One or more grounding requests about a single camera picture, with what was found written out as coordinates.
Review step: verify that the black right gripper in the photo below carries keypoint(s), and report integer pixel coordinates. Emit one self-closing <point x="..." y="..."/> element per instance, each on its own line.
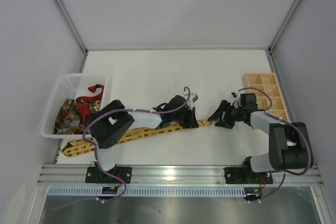
<point x="227" y="114"/>

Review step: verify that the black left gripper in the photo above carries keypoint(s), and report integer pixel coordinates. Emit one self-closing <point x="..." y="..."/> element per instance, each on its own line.
<point x="187" y="115"/>

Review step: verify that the yellow beetle print tie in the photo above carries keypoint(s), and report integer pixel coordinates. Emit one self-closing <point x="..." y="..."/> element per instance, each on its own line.
<point x="80" y="147"/>

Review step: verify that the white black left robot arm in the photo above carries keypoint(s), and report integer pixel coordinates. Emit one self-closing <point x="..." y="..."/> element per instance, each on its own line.
<point x="110" y="124"/>

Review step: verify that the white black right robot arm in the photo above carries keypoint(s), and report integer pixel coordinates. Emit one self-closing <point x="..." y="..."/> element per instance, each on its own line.
<point x="289" y="148"/>

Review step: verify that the wooden compartment box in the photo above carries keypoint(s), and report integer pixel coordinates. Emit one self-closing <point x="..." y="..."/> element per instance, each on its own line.
<point x="267" y="93"/>

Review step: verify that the red tie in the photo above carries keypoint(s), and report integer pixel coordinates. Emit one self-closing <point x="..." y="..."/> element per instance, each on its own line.
<point x="89" y="105"/>

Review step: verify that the camouflage pattern tie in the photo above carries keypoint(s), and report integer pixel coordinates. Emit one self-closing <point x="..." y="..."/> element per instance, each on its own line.
<point x="68" y="120"/>

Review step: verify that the white plastic basket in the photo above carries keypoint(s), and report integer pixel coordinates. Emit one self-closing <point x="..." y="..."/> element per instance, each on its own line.
<point x="75" y="98"/>

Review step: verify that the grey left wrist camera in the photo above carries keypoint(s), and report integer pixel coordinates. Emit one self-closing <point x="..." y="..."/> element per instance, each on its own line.
<point x="193" y="97"/>

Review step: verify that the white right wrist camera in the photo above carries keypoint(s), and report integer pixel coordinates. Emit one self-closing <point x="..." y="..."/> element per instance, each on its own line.
<point x="235" y="94"/>

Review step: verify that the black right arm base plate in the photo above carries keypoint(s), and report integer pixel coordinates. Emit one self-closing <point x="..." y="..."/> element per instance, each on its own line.
<point x="239" y="176"/>

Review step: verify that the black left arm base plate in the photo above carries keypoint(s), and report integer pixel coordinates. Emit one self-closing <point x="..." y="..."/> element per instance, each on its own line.
<point x="95" y="176"/>

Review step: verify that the aluminium mounting rail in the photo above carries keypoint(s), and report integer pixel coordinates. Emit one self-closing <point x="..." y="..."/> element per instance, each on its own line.
<point x="164" y="175"/>

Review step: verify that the white slotted cable duct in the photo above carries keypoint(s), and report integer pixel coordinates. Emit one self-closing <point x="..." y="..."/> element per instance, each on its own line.
<point x="150" y="191"/>

